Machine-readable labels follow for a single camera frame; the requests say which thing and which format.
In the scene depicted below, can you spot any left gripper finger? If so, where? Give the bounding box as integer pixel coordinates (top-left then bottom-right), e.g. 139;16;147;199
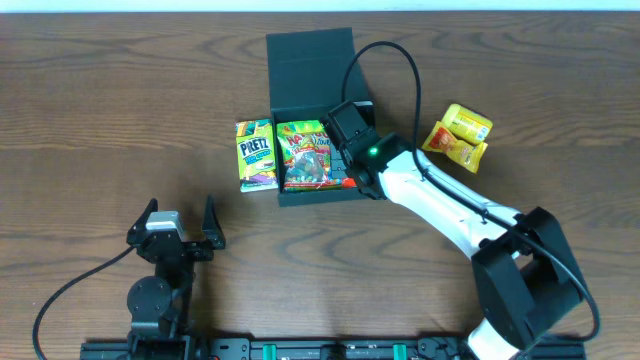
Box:
201;195;226;249
129;198;158;233

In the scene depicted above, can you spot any red Pringles can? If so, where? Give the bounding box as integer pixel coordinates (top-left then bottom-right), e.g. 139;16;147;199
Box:
341;178;357;189

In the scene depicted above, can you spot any green Haribo gummy bag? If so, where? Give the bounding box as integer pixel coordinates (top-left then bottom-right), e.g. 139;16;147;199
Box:
276;120;343;192

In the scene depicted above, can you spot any yellow snack can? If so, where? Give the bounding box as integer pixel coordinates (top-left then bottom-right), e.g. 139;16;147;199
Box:
441;104;493;145

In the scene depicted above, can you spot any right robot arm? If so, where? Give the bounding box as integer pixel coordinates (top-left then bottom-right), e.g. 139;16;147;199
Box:
327;126;593;359

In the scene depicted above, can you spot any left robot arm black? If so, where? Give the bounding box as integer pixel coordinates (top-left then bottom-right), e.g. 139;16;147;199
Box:
123;196;226;360

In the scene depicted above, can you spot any yellow orange snack packet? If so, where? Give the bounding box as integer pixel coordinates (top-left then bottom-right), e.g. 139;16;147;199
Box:
421;121;488;173

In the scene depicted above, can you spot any Pretz snack box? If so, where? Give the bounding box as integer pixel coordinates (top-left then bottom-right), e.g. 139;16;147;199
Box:
236;119;278;193

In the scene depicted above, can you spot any black open gift box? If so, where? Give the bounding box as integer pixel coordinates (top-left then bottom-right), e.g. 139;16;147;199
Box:
266;28;375;207

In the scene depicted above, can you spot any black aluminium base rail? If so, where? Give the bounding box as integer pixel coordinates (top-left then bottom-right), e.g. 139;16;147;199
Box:
79;334;586;360

